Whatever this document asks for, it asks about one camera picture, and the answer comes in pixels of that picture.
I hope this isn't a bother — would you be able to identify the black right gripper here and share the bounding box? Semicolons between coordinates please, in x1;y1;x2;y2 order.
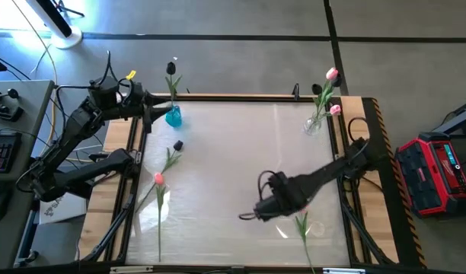
239;171;314;222

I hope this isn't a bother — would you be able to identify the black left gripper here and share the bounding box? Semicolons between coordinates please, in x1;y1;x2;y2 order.
116;81;173;134

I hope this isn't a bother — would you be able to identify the black artificial tulip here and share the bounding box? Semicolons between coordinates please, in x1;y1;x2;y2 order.
164;62;184;111
135;139;185;214
311;83;324;119

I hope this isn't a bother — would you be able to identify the pink artificial tulip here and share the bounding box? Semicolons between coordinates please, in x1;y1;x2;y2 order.
294;207;317;274
314;67;340;119
315;104;343;123
153;173;167;264

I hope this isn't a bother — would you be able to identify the blue glass vase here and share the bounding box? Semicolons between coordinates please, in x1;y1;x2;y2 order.
164;104;184;129

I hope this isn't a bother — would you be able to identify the clear glass vase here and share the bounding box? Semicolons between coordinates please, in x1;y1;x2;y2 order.
303;112;324;137

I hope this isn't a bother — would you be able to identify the white tower fan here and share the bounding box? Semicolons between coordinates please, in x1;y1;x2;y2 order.
25;0;84;49

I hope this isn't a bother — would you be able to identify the grey desk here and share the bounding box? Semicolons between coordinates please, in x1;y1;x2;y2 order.
0;79;56;269

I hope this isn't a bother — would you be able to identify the white printed box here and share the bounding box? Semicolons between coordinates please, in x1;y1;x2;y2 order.
38;196;88;225

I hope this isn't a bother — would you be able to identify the black yellow hazard strip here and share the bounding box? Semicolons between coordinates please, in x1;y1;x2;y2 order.
362;97;428;269

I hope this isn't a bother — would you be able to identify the black keyboard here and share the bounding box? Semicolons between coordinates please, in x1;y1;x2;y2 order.
0;132;23;174

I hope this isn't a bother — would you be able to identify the red black power station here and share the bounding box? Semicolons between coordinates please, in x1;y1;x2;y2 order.
394;131;466;218

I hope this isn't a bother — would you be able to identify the dark grey cart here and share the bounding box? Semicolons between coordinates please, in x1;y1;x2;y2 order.
432;97;466;138

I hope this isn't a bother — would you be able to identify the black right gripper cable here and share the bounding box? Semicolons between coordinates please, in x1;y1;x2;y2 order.
257;170;276;202

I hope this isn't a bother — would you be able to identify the black aluminium table frame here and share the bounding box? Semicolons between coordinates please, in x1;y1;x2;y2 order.
80;93;396;267

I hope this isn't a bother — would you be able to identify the silver metal bracket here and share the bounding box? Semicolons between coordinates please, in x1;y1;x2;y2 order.
323;267;366;274
110;266;154;274

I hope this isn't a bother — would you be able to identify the yellow floor cable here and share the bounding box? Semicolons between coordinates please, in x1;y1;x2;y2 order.
11;0;59;161

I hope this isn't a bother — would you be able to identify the black desk mount clamp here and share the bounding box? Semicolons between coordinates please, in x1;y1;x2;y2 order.
0;105;24;123

